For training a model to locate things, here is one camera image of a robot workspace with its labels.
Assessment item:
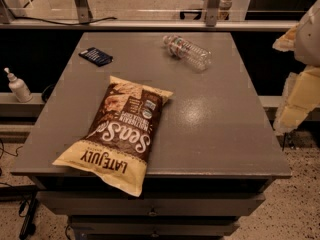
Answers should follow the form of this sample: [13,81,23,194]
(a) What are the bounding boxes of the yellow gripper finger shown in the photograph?
[272,26,297,52]
[273,66,320,134]

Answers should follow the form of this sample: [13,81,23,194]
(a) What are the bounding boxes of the grey drawer cabinet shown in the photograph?
[28,175,278,240]

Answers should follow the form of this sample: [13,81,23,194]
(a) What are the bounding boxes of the black cable on ledge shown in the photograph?
[6,7,118,27]

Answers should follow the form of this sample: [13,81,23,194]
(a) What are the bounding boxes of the white pump dispenser bottle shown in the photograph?
[4,68,33,103]

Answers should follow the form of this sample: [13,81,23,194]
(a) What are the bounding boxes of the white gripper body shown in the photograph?
[294,0,320,66]

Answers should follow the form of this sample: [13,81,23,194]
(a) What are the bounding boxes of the clear plastic water bottle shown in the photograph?
[163,34,211,71]

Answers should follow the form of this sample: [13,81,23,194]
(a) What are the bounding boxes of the brown Late July chip bag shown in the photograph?
[54,76,172,197]

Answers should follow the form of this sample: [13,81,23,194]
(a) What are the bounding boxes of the black power strip on floor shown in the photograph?
[19,193,38,240]

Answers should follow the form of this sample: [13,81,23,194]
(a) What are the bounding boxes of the small dark blue packet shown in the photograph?
[79,47,113,67]

